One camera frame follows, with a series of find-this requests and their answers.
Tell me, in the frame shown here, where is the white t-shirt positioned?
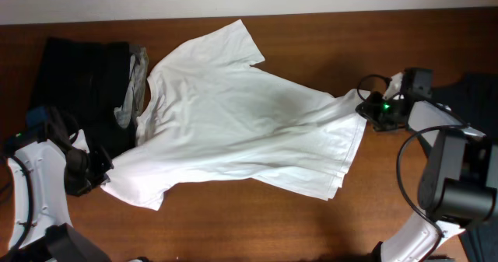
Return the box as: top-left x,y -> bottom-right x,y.
103,21 -> 366,210

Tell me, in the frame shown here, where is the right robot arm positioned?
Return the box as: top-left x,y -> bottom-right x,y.
356,68 -> 497,261

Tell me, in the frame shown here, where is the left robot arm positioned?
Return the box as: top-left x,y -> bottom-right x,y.
1,107 -> 114,262

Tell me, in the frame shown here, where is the folded grey garment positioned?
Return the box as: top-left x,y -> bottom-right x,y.
114,44 -> 149,128

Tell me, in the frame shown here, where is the dark green garment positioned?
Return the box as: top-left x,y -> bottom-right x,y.
432,73 -> 497,262

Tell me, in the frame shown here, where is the folded black garment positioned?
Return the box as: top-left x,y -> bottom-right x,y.
30,37 -> 136,158

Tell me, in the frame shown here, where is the right black cable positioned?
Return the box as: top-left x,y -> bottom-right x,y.
356,73 -> 468,251

